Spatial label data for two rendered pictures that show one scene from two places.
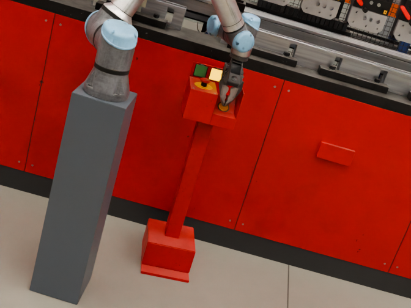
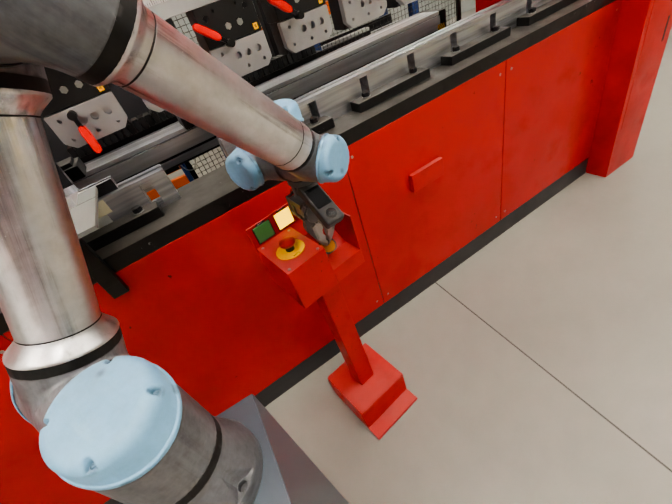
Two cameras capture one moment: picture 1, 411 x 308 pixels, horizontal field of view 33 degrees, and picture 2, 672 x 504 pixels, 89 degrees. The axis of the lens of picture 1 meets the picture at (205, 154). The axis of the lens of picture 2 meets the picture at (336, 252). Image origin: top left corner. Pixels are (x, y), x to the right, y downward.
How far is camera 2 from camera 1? 1.87 m
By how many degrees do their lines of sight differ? 22
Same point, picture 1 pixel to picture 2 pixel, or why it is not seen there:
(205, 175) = not seen: hidden behind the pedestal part
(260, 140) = (358, 225)
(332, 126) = (410, 152)
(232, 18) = (291, 136)
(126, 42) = (153, 437)
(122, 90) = (242, 471)
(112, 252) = (333, 443)
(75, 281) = not seen: outside the picture
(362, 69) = (390, 70)
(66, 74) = not seen: hidden behind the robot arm
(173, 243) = (378, 386)
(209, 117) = (332, 277)
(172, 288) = (417, 423)
